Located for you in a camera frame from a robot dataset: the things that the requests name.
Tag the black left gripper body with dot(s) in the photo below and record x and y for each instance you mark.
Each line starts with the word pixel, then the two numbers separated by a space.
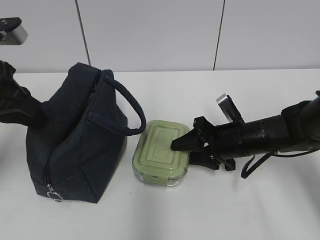
pixel 17 105

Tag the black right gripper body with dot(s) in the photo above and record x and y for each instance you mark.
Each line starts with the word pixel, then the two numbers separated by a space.
pixel 222 140

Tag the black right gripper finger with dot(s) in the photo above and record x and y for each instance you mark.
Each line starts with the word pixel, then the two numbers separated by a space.
pixel 203 159
pixel 193 141

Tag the green lidded glass container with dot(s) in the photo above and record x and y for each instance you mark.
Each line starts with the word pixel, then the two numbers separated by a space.
pixel 153 161

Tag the dark blue fabric bag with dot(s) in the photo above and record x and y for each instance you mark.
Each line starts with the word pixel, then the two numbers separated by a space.
pixel 75 155

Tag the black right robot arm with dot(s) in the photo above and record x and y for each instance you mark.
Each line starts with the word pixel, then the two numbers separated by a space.
pixel 293 133

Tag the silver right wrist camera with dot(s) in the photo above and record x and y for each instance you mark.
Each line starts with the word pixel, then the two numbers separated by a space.
pixel 229 109

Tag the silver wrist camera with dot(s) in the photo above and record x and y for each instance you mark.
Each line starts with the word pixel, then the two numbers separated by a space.
pixel 229 109
pixel 12 32

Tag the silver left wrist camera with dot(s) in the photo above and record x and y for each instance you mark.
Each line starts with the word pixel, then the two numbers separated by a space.
pixel 12 32

